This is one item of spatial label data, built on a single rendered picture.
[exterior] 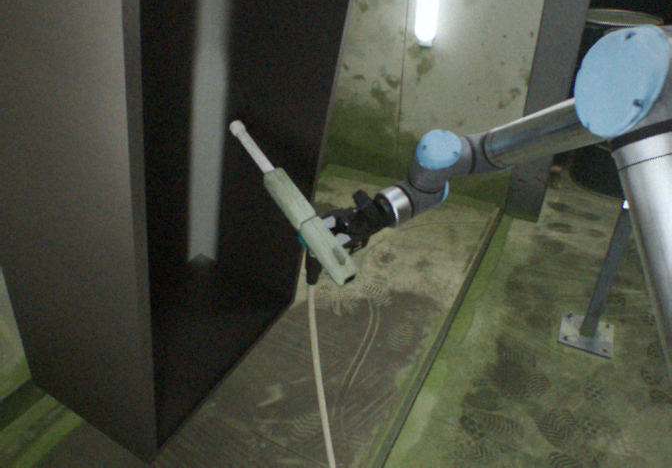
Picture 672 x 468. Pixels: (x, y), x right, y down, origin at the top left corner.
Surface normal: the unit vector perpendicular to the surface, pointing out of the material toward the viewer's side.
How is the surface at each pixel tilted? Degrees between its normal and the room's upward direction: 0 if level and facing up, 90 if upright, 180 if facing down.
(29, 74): 90
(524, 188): 90
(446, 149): 26
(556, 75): 90
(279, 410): 0
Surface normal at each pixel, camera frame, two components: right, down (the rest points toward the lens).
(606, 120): -0.97, 0.03
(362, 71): -0.47, 0.46
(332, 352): 0.00, -0.85
